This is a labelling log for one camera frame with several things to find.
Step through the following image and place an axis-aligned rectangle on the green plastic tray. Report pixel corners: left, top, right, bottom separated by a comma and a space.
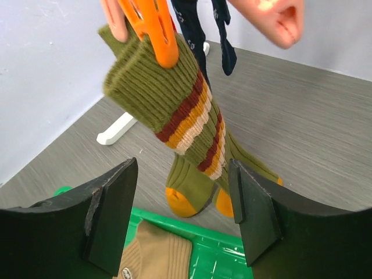
53, 185, 253, 279

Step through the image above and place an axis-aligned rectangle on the orange clothes clip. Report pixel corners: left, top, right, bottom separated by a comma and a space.
119, 0, 178, 69

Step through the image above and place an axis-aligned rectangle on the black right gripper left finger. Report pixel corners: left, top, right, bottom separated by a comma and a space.
1, 158, 138, 278

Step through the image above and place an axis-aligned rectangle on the white metal clothes rack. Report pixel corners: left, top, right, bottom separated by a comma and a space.
97, 41, 198, 145

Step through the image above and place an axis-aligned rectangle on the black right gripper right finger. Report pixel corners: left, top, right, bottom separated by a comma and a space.
228, 160, 371, 278

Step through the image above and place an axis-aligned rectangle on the navy blue sock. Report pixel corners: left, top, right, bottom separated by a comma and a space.
171, 0, 210, 86
212, 0, 237, 76

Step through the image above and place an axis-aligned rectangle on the pink round clip hanger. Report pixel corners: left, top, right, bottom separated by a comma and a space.
101, 0, 305, 49

